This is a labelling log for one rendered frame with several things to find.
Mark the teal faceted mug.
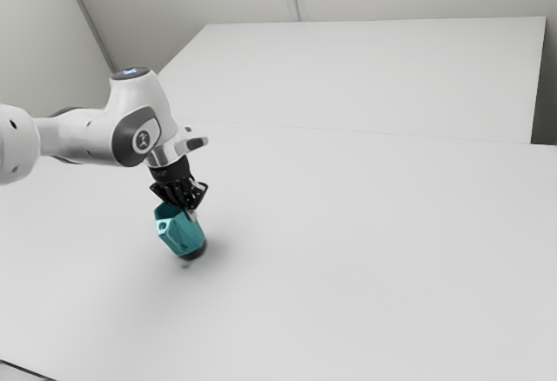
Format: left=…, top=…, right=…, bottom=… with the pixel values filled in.
left=152, top=200, right=208, bottom=262

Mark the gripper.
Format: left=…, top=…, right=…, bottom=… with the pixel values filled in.
left=147, top=157, right=210, bottom=224

